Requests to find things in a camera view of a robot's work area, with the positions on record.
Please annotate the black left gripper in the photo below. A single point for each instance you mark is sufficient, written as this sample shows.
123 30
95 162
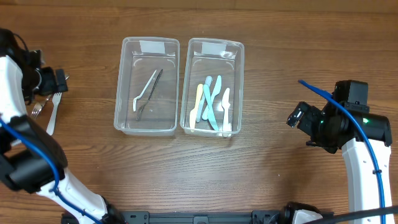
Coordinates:
61 81

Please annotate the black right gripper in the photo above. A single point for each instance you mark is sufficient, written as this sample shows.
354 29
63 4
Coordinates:
306 116

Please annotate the white plastic fork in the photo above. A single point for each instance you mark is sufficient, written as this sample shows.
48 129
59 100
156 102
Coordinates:
56 99
134 103

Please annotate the dark handled metal fork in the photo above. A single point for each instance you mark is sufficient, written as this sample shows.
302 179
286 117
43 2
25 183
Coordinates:
141 109

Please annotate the white plastic knife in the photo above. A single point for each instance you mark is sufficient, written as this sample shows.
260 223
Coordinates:
225 104
215 92

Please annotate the teal plastic knife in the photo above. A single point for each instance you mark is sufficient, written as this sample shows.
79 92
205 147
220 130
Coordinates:
209 101

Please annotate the light blue plastic knife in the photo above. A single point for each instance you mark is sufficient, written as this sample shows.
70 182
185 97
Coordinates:
208 82

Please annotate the cream yellow plastic knife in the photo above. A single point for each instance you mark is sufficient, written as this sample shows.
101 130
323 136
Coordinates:
194 111

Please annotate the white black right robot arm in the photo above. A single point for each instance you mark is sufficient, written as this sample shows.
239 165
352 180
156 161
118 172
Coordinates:
345 124

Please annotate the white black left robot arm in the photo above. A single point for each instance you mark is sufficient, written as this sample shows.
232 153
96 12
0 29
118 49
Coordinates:
31 159

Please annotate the left clear plastic container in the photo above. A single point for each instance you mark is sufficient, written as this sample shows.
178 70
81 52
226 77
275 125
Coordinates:
147 90

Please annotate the clear plastic container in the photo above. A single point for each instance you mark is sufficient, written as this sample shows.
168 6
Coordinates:
213 57
147 90

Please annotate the right clear plastic container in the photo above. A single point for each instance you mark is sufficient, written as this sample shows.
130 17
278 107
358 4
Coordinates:
213 57

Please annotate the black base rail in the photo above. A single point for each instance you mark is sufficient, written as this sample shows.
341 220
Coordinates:
256 216

